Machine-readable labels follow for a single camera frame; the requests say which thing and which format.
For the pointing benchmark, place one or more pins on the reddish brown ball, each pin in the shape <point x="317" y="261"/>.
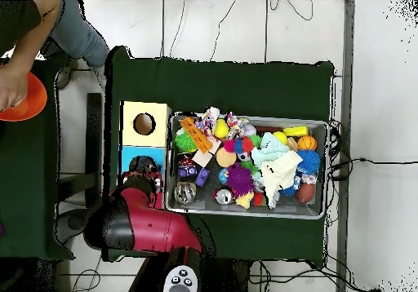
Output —
<point x="306" y="193"/>

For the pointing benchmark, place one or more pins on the mint waffle cloth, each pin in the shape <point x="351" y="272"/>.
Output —
<point x="269" y="150"/>

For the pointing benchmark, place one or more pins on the person's foot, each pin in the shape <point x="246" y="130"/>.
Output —
<point x="64" y="76"/>

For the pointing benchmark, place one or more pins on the person's hand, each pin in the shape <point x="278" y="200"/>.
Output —
<point x="13" y="86"/>

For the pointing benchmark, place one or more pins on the orange foam disc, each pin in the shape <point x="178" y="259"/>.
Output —
<point x="226" y="157"/>

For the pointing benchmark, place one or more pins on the purple spiky ball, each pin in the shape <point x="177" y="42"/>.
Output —
<point x="240" y="179"/>

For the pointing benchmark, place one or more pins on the small clear plastic bottle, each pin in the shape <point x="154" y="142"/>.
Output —
<point x="143" y="164"/>

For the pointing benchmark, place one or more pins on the crushed silver can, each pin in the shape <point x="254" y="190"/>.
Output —
<point x="185" y="192"/>

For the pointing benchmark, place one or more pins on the person's leg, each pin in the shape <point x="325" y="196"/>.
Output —
<point x="78" y="34"/>

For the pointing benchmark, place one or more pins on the grey rounded base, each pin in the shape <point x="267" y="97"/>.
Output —
<point x="70" y="222"/>

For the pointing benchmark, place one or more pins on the person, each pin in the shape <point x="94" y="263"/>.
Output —
<point x="16" y="21"/>

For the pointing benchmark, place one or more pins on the colourful patterned cloth wad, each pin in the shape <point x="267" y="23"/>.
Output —
<point x="235" y="122"/>

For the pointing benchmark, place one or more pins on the small orange basketball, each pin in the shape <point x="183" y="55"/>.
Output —
<point x="307" y="143"/>

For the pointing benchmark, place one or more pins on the orange round object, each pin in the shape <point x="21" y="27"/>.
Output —
<point x="34" y="99"/>

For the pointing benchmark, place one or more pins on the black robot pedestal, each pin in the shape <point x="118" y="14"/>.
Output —
<point x="240" y="277"/>

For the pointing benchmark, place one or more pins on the person's forearm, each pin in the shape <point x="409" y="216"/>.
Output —
<point x="32" y="37"/>

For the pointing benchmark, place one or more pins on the green spiky toy with eyes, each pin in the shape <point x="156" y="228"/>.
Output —
<point x="185" y="142"/>

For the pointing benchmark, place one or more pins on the black upright panel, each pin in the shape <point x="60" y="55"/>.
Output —
<point x="94" y="135"/>

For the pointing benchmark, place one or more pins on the cream waffle cloth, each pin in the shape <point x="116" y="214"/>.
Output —
<point x="281" y="171"/>

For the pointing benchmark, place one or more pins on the dark green table cloth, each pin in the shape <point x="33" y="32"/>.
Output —
<point x="29" y="174"/>
<point x="228" y="86"/>

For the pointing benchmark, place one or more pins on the smooth yellow ball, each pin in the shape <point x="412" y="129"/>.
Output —
<point x="280" y="137"/>

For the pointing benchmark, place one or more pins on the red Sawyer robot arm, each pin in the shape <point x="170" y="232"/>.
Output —
<point x="156" y="230"/>

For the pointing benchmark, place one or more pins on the orange plastic grid toy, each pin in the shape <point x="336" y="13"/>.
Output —
<point x="196" y="134"/>

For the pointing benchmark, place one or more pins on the wooden three-hole box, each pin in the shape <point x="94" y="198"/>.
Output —
<point x="156" y="132"/>

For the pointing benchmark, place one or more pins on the plain wooden block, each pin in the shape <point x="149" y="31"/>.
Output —
<point x="202" y="158"/>

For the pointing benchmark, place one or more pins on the large blue spiky ball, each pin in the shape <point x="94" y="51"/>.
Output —
<point x="309" y="162"/>

